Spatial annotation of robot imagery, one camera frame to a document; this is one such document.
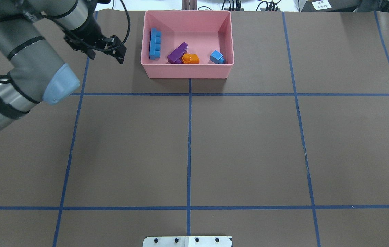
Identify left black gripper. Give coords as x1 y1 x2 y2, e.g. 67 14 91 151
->
64 30 127 64

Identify long blue toy block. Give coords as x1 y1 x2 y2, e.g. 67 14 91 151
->
149 28 162 60

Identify purple curved toy block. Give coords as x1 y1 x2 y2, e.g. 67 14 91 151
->
167 42 188 64

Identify orange toy block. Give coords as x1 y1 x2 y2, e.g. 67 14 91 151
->
181 53 200 64

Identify small blue toy block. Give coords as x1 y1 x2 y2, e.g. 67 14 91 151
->
210 50 226 64

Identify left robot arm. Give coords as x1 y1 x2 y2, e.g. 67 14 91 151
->
0 0 131 131

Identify pink plastic box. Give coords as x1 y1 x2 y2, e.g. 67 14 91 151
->
141 10 234 79

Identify white camera stand base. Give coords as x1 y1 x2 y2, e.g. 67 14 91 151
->
142 236 233 247

